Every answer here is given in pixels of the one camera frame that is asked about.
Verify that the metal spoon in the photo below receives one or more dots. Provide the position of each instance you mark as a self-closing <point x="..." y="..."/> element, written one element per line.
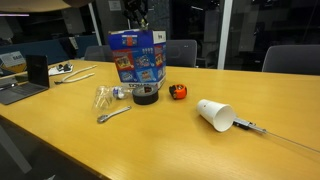
<point x="113" y="114"/>

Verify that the blue printed cardboard box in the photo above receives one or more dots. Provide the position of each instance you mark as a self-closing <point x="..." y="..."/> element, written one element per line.
<point x="136" y="60"/>

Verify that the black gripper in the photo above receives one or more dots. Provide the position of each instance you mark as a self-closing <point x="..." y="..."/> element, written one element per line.
<point x="135" y="4"/>

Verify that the metal tool with thin rod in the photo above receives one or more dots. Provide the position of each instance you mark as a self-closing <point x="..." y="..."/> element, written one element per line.
<point x="248" y="125"/>

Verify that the gray office chair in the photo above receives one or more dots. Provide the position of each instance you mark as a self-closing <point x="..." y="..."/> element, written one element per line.
<point x="98" y="53"/>
<point x="293" y="60"/>
<point x="181" y="53"/>

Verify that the white wall notice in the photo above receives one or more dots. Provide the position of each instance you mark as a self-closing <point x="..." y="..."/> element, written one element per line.
<point x="115" y="5"/>

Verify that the white window post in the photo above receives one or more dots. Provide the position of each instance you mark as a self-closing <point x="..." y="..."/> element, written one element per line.
<point x="225" y="33"/>

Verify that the black tape roll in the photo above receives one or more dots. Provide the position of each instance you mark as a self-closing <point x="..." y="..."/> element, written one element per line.
<point x="145" y="95"/>

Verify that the blue partition panel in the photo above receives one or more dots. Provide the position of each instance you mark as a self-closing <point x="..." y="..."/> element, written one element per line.
<point x="46" y="48"/>

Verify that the clear plastic bottle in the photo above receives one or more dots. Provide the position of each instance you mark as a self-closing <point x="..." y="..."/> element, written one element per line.
<point x="105" y="96"/>

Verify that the black glasses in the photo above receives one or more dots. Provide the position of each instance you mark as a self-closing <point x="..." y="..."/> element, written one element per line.
<point x="65" y="67"/>

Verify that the orange red small toy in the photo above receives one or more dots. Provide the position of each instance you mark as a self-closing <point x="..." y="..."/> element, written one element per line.
<point x="178" y="91"/>

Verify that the white cloth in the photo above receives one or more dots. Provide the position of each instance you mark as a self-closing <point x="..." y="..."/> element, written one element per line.
<point x="53" y="71"/>

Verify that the white sign card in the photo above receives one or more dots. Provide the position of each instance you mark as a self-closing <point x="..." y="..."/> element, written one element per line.
<point x="12" y="60"/>

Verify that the white paper cup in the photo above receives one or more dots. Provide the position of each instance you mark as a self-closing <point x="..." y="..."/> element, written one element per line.
<point x="215" y="114"/>

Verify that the dark gray laptop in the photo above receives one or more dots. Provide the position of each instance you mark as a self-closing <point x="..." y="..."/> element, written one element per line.
<point x="36" y="71"/>

